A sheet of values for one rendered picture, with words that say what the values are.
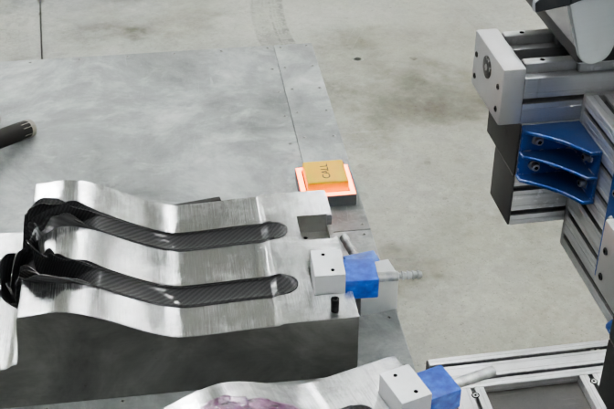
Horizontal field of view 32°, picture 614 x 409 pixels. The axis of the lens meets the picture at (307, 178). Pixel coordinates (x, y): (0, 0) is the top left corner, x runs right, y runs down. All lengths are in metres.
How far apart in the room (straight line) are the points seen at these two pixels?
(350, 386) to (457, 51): 2.72
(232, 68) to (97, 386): 0.83
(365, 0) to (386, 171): 1.22
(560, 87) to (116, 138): 0.69
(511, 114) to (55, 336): 0.72
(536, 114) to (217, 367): 0.62
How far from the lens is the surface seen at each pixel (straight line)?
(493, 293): 2.68
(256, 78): 1.87
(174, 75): 1.90
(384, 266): 1.34
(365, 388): 1.17
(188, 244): 1.34
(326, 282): 1.22
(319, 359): 1.24
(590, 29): 0.62
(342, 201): 1.53
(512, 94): 1.53
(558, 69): 1.55
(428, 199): 2.99
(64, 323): 1.18
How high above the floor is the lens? 1.67
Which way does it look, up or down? 33 degrees down
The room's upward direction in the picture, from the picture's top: straight up
